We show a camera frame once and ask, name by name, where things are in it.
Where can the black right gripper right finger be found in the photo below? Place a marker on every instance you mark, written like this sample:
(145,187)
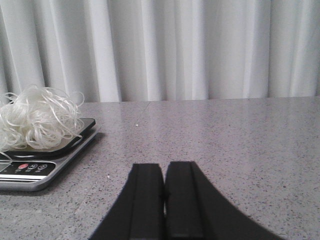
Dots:
(196,210)

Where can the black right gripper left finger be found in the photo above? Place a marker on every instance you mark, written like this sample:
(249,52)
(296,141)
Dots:
(138,212)

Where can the white vermicelli noodle bundle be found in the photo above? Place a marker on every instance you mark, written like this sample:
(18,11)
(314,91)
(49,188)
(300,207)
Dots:
(39,118)

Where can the black silver kitchen scale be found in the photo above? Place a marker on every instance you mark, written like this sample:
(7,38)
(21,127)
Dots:
(33,169)

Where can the white pleated curtain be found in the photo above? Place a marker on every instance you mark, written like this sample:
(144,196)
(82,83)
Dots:
(151,50)

